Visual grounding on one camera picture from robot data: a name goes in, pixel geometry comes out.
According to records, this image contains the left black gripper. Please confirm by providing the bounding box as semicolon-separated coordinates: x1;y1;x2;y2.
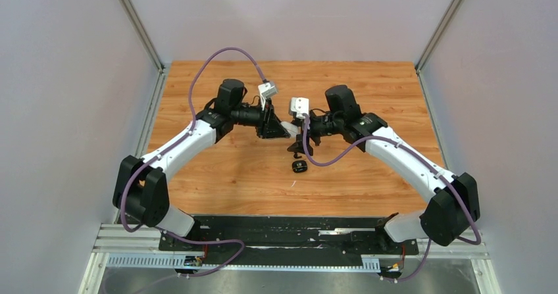
230;97;289;139

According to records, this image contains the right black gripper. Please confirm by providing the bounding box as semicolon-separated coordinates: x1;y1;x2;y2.
287;110;343;156

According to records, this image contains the white earbud charging case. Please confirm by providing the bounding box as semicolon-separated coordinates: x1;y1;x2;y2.
281;121;301;138

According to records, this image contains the black earbud case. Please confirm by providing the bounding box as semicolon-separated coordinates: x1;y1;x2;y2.
292;160;308;174

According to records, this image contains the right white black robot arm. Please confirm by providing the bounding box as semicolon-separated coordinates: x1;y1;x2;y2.
289;85;482;253

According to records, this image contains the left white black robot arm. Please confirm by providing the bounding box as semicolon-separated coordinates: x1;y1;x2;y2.
113;79;290;250

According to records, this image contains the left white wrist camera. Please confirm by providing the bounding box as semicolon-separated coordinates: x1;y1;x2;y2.
257;82;278;109

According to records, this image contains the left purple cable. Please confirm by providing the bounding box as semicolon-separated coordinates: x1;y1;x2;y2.
120;47;268;280

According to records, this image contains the purple cable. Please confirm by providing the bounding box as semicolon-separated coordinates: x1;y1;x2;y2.
120;47;268;280
301;113;482;283

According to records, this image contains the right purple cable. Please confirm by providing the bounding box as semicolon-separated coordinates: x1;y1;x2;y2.
301;113;482;283

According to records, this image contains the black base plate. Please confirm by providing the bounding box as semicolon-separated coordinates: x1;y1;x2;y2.
159;215;419;268

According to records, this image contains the grey slotted cable duct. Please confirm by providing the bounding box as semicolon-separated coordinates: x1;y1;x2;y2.
107;255;381;272

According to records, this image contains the aluminium frame rail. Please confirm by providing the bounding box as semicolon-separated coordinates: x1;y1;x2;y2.
92;224;490;260

